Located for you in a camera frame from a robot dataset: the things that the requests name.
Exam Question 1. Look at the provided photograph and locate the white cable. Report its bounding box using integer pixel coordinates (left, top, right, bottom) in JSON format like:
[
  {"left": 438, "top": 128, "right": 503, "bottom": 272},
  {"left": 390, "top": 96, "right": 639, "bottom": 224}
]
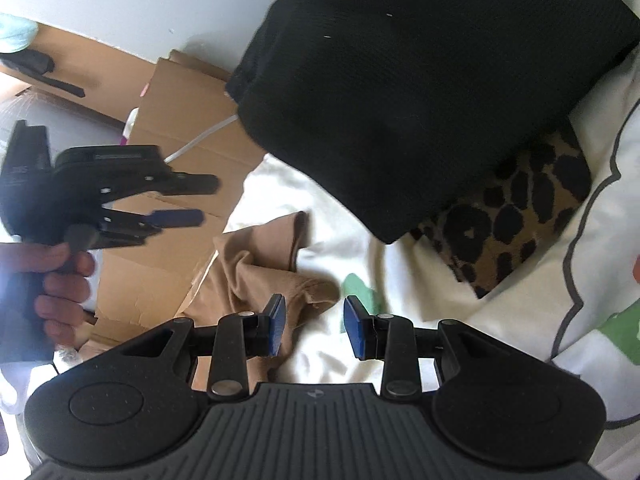
[{"left": 162, "top": 112, "right": 241, "bottom": 163}]

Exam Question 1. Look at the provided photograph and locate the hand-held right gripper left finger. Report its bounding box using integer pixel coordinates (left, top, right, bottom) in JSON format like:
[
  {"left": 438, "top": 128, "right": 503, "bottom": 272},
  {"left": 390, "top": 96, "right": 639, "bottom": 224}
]
[{"left": 120, "top": 294, "right": 287, "bottom": 401}]

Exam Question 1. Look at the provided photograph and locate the leopard print garment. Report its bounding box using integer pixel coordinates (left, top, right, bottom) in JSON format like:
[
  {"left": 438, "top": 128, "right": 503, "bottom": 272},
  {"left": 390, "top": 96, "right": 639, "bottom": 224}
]
[{"left": 410, "top": 120, "right": 593, "bottom": 300}]

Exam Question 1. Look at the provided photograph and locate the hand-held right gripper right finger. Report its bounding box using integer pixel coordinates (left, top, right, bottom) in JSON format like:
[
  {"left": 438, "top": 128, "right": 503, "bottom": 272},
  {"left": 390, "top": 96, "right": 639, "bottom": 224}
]
[{"left": 342, "top": 295, "right": 521, "bottom": 401}]

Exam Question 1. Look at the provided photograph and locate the brown printed t-shirt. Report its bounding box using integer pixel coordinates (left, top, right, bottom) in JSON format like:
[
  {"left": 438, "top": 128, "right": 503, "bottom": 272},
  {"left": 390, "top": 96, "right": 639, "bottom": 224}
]
[{"left": 187, "top": 210, "right": 341, "bottom": 391}]

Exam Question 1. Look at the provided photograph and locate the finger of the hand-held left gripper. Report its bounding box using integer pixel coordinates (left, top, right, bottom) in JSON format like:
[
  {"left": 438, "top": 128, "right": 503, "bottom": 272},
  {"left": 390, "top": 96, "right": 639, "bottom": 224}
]
[
  {"left": 148, "top": 171, "right": 222, "bottom": 197},
  {"left": 100, "top": 208, "right": 206, "bottom": 237}
]

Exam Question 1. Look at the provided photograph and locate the teal object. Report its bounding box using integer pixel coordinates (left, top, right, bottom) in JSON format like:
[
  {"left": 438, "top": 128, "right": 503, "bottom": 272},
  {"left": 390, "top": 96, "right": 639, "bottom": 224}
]
[{"left": 0, "top": 12, "right": 37, "bottom": 53}]

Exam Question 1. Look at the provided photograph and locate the person's left hand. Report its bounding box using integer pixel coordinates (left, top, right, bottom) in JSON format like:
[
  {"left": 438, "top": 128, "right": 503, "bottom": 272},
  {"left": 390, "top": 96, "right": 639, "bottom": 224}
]
[{"left": 0, "top": 242, "right": 99, "bottom": 348}]

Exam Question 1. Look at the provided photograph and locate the cardboard box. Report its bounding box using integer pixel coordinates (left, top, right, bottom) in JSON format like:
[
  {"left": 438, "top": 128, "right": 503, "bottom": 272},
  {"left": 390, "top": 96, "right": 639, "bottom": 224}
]
[{"left": 0, "top": 22, "right": 166, "bottom": 126}]

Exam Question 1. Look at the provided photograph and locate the black strap object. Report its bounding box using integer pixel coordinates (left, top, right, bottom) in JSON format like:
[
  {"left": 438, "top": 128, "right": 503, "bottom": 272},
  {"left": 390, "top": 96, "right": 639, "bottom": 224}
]
[{"left": 0, "top": 50, "right": 85, "bottom": 98}]

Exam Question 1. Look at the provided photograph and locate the cardboard sheet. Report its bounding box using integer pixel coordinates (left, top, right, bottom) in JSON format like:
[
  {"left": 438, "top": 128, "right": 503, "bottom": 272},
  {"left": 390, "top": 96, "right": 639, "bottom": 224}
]
[{"left": 75, "top": 49, "right": 266, "bottom": 391}]

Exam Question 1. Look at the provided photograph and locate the white printed blanket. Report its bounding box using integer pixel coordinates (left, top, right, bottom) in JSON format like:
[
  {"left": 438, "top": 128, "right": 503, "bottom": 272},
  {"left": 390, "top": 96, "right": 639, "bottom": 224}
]
[{"left": 220, "top": 45, "right": 640, "bottom": 480}]

